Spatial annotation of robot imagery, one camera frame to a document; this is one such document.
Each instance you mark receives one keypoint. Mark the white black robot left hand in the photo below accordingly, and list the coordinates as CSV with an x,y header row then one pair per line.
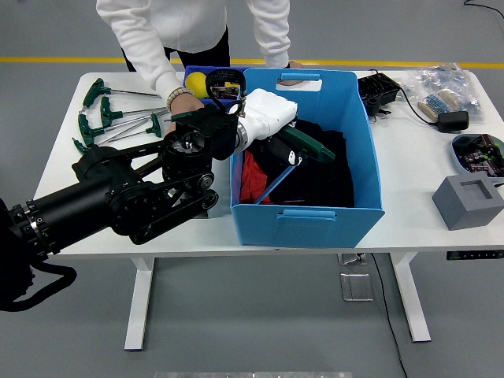
x,y
267,112

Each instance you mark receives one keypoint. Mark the person's left hand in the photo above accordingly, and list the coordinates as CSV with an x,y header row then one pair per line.
x,y
296,65

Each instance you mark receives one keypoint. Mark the person's right hand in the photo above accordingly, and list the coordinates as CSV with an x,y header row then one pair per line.
x,y
185,105

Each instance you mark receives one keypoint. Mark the large light blue box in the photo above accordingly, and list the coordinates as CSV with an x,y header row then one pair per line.
x,y
307,232

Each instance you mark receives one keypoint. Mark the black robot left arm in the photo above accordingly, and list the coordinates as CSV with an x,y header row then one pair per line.
x,y
71,208

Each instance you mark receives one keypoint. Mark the person's left forearm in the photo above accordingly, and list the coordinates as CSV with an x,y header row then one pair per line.
x,y
273,39

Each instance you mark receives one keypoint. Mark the person's right forearm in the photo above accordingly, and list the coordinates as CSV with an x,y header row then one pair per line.
x,y
153,67

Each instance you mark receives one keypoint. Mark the yellow lemon-shaped ball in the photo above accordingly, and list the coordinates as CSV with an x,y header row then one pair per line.
x,y
196,84

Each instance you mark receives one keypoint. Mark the small dark blue bin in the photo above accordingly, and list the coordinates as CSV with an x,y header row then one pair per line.
x,y
197,68

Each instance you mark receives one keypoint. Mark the dark electronic parts pile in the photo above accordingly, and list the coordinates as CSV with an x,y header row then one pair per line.
x,y
226,93

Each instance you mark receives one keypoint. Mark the yellow tape measure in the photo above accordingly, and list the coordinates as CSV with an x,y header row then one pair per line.
x,y
232,84

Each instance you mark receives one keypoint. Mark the red cloth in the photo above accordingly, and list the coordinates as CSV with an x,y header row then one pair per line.
x,y
252,177

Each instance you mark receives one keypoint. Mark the black plastic tray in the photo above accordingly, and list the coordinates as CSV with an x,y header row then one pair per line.
x,y
378,88

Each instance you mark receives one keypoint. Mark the black cloth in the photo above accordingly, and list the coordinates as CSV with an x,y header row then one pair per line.
x,y
327,185

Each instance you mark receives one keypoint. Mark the clear plastic parts bags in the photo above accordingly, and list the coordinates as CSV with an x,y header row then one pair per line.
x,y
437,80

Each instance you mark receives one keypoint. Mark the beige resistor tape strip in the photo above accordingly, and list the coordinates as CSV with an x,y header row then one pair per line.
x,y
439,103

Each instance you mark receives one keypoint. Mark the black power adapter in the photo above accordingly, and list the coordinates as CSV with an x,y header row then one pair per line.
x,y
453,122

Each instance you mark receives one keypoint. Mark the square metal floor plate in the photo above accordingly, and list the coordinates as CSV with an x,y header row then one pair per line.
x,y
356,287

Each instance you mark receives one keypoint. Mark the white table leg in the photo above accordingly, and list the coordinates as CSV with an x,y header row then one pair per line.
x,y
138,303
411,299

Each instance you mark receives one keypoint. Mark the light blue oval parts tray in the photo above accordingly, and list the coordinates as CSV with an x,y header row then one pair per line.
x,y
478,155

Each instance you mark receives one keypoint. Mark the grey block with square recess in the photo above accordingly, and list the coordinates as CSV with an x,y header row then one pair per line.
x,y
460,212

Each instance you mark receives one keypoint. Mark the black table control panel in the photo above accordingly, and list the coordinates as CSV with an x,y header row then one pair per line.
x,y
474,255

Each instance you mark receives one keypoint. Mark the small metal floor bracket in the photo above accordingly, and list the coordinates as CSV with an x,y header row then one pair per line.
x,y
350,259

